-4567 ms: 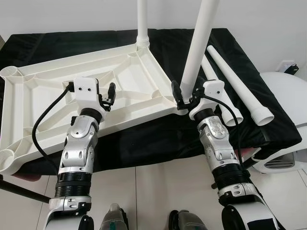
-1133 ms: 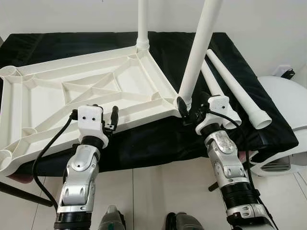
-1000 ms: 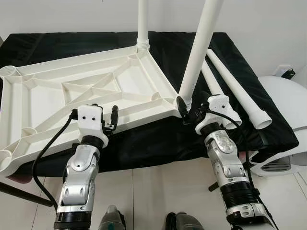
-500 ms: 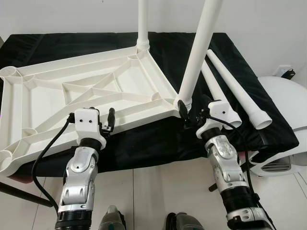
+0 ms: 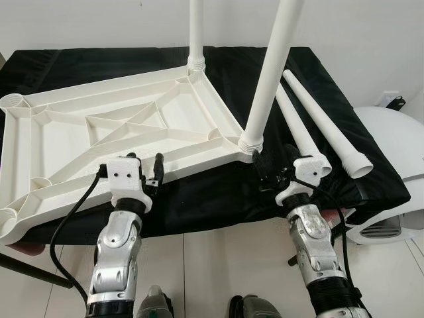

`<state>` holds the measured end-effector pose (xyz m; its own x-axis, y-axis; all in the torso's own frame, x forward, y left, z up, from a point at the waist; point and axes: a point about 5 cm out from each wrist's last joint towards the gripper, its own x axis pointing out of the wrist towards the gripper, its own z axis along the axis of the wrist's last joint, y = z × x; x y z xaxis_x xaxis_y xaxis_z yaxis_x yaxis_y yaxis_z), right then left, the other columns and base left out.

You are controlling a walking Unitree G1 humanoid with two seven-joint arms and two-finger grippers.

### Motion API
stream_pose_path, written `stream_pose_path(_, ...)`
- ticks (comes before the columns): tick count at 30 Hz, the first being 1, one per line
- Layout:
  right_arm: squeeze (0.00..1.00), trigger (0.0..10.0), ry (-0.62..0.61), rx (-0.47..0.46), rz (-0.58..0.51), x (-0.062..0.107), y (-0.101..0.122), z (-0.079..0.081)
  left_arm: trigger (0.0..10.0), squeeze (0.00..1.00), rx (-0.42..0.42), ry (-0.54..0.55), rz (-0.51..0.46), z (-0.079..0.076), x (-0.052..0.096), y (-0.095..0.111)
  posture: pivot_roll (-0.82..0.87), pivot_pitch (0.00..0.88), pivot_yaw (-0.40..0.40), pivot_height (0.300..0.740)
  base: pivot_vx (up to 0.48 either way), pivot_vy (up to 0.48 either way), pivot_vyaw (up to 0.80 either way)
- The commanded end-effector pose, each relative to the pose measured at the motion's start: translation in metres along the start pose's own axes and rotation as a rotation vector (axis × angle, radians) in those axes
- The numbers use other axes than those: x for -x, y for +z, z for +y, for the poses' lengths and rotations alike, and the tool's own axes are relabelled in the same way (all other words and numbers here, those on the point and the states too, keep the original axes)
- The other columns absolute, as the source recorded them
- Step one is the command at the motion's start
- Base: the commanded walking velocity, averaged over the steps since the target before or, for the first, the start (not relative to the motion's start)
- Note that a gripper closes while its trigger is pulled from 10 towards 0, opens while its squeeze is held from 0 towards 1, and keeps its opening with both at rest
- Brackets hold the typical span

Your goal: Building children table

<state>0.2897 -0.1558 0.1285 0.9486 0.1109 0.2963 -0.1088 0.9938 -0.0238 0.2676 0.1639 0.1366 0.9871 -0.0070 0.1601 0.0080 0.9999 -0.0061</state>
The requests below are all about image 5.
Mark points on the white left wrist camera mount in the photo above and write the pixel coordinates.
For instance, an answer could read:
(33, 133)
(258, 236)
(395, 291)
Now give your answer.
(126, 175)

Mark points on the grey right robot foot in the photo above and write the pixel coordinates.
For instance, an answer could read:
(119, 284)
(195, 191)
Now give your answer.
(255, 308)

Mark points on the black padded bed cover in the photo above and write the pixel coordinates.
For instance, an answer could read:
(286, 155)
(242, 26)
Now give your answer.
(218, 205)

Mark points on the white plastic table top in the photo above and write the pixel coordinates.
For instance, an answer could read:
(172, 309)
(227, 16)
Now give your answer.
(53, 146)

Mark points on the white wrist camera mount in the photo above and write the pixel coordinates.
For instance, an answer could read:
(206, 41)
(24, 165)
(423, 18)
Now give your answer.
(308, 169)
(126, 175)

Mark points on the white dome appliance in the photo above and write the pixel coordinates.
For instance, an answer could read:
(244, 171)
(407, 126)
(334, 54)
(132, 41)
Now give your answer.
(394, 146)

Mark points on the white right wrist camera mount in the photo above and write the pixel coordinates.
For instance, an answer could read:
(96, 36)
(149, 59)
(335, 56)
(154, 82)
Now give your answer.
(308, 169)

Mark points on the grey left robot foot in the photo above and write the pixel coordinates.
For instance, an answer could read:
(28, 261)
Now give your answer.
(158, 305)

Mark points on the wall socket black plug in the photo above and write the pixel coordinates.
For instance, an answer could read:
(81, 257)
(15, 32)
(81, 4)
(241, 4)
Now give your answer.
(394, 103)

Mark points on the grey robot foot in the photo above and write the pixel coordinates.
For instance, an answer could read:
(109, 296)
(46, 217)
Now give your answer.
(158, 305)
(255, 308)

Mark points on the white plastic table leg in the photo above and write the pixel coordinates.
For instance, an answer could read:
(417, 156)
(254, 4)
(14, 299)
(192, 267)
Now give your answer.
(298, 126)
(196, 26)
(271, 66)
(324, 119)

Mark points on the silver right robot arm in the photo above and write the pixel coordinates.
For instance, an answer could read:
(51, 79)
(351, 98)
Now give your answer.
(315, 238)

